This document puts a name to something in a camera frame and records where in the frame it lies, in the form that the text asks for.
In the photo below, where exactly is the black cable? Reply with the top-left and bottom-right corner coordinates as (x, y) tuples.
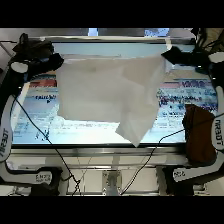
(119, 128), (188, 196)
(14, 97), (82, 197)

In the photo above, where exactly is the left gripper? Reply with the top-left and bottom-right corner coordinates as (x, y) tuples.
(40, 53), (65, 73)

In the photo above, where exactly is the silver frame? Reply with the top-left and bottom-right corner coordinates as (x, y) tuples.
(0, 145), (224, 197)

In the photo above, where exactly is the white T-shirt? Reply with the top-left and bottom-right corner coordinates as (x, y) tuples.
(55, 54), (167, 148)

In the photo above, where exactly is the black garment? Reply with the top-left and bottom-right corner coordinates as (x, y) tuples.
(12, 32), (55, 62)

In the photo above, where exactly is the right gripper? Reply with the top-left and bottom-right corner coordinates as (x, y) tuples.
(161, 46), (190, 66)

